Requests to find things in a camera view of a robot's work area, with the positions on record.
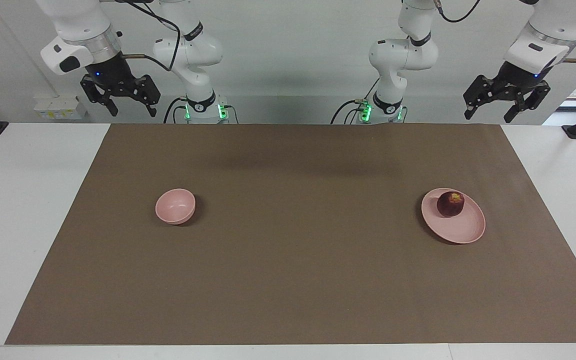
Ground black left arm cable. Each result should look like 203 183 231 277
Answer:
433 0 576 64

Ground white wall socket box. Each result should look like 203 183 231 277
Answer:
33 95 89 121

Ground black base cable bundle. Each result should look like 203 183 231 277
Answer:
163 97 190 124
330 79 380 125

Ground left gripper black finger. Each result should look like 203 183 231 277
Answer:
504 82 551 123
463 75 514 121

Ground dark red apple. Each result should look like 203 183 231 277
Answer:
436 191 466 218

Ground pink plate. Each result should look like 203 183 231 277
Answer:
421 187 487 245

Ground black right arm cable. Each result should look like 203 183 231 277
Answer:
100 0 184 72

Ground pink bowl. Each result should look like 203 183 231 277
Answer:
155 188 197 225

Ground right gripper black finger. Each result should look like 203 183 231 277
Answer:
80 75 119 117
128 75 161 118

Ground brown table mat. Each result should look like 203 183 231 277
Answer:
5 123 576 346

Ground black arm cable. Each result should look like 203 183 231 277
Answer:
433 0 576 64
100 0 184 72

